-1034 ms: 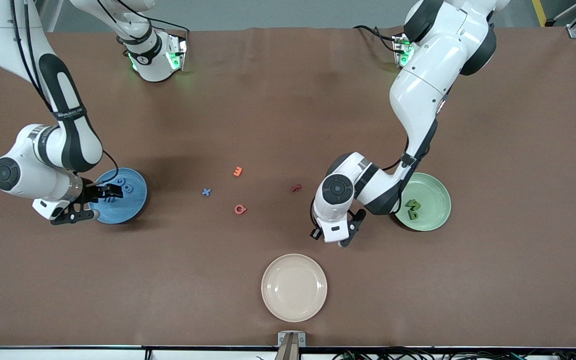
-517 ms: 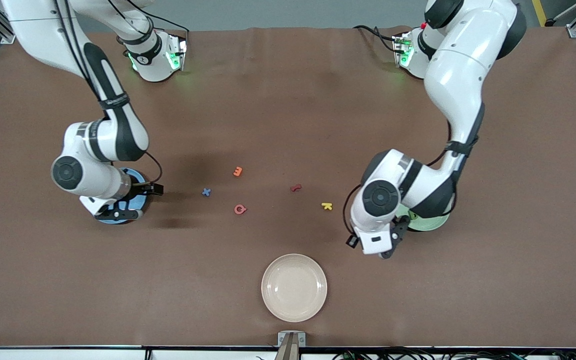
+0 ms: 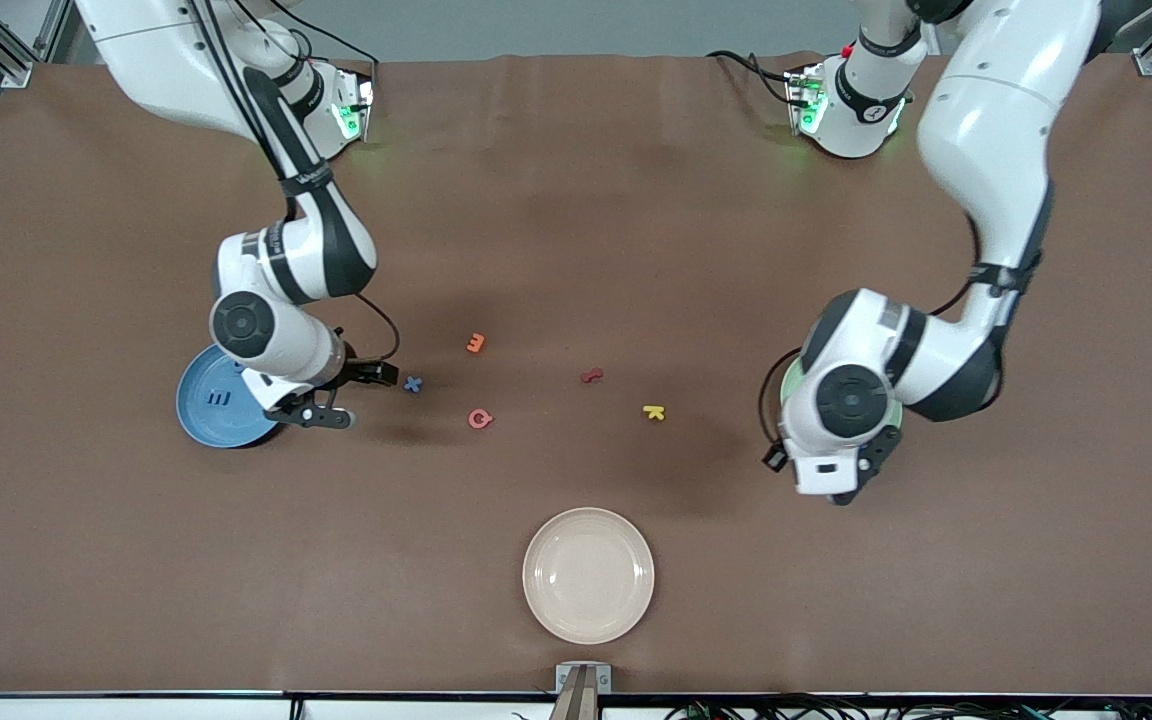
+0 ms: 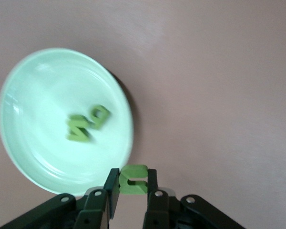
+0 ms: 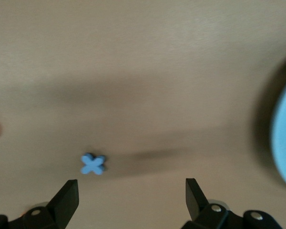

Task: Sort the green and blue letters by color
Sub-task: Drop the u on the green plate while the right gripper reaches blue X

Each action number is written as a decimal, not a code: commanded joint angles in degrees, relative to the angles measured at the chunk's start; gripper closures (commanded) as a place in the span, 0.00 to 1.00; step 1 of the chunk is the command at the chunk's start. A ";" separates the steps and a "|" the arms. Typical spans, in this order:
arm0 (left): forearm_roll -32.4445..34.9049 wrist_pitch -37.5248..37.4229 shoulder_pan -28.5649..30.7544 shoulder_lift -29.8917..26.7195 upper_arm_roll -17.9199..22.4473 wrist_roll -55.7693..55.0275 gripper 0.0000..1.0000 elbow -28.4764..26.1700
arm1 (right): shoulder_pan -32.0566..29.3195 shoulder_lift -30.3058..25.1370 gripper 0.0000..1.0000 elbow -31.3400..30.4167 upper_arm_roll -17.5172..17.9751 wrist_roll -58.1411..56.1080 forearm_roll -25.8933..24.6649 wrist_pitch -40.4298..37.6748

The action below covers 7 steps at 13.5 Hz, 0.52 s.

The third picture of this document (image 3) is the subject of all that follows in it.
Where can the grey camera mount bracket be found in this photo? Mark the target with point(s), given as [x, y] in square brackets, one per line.
[566, 678]

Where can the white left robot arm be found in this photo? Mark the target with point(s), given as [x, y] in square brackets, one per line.
[996, 130]

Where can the beige plate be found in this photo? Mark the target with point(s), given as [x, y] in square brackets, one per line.
[588, 575]

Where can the orange letter E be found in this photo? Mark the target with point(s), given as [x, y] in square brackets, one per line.
[475, 344]

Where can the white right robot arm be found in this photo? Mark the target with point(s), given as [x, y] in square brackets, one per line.
[166, 50]

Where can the table cover mat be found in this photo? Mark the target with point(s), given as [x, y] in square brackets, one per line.
[576, 250]

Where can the pink letter Q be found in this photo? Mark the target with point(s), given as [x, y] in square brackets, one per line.
[472, 418]

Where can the red letter I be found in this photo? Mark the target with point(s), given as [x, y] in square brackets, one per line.
[591, 377]

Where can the blue plate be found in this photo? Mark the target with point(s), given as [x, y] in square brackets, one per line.
[198, 415]

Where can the green plate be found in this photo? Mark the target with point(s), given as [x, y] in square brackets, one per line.
[789, 385]

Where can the yellow letter K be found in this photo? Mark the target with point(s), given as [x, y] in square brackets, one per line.
[652, 411]

